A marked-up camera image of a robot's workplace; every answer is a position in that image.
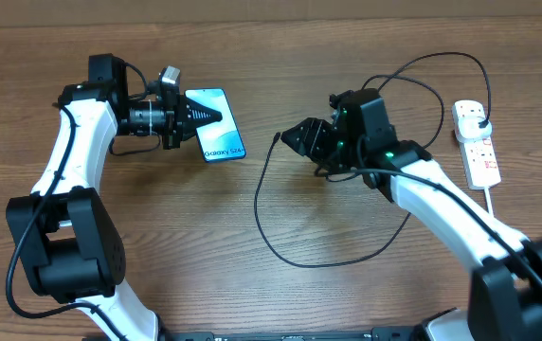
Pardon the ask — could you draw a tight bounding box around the Samsung Galaxy smartphone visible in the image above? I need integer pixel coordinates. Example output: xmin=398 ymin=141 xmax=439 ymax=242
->
xmin=186 ymin=88 xmax=246 ymax=163

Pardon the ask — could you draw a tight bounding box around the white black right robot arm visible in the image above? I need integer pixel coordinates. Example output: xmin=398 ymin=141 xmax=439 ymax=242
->
xmin=279 ymin=88 xmax=542 ymax=341

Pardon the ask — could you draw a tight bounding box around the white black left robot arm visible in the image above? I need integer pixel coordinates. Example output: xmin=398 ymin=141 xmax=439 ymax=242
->
xmin=5 ymin=54 xmax=223 ymax=340

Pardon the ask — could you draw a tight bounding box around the white charger plug adapter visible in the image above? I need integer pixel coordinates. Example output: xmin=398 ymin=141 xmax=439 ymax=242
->
xmin=455 ymin=117 xmax=493 ymax=143

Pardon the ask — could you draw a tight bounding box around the white power strip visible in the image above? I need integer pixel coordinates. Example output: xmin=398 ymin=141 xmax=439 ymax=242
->
xmin=452 ymin=99 xmax=501 ymax=189

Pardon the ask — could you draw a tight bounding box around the black charging cable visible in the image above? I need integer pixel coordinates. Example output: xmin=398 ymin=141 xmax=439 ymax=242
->
xmin=253 ymin=51 xmax=494 ymax=270

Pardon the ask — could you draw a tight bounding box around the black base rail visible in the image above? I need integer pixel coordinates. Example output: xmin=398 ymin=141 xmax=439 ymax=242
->
xmin=81 ymin=325 xmax=433 ymax=341

